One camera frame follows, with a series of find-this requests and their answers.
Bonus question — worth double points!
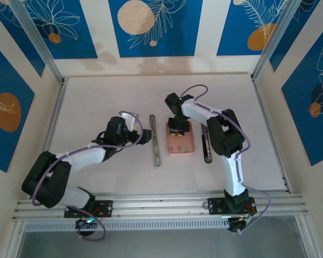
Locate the pink plastic tray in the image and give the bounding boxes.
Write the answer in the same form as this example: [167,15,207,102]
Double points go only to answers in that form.
[165,120,196,157]

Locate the black stapler part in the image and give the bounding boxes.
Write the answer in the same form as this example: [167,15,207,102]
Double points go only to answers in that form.
[200,123,213,164]

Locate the aluminium table side rail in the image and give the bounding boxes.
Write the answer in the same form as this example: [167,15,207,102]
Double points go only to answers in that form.
[251,76,291,194]
[33,77,69,194]

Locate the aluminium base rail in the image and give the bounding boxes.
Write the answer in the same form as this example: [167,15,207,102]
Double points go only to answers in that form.
[12,190,305,221]

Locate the grey slotted cable duct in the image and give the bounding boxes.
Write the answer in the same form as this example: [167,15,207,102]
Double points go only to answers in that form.
[23,218,230,232]

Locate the aluminium frame post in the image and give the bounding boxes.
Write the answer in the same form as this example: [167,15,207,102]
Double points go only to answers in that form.
[250,0,299,81]
[8,0,65,84]

